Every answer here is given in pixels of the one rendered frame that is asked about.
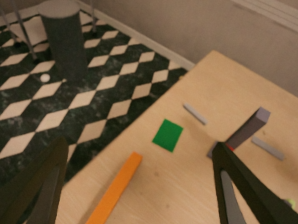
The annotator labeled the grey rectangular bar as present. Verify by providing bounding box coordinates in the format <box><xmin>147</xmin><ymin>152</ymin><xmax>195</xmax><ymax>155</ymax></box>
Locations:
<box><xmin>183</xmin><ymin>103</ymin><xmax>208</xmax><ymax>126</ymax></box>

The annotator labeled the grey flat bar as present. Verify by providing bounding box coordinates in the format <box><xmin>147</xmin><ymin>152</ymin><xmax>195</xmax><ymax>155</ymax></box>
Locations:
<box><xmin>251</xmin><ymin>135</ymin><xmax>285</xmax><ymax>161</ymax></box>

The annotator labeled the orange rectangular bar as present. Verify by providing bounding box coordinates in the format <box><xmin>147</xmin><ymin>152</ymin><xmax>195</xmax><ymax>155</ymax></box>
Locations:
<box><xmin>86</xmin><ymin>151</ymin><xmax>143</xmax><ymax>224</ymax></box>

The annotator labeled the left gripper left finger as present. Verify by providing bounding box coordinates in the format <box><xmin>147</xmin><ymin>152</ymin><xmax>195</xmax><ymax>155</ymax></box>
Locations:
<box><xmin>0</xmin><ymin>136</ymin><xmax>69</xmax><ymax>224</ymax></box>

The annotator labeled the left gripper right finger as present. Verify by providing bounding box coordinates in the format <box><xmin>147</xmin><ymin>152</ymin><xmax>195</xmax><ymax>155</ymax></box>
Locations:
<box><xmin>212</xmin><ymin>141</ymin><xmax>298</xmax><ymax>224</ymax></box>

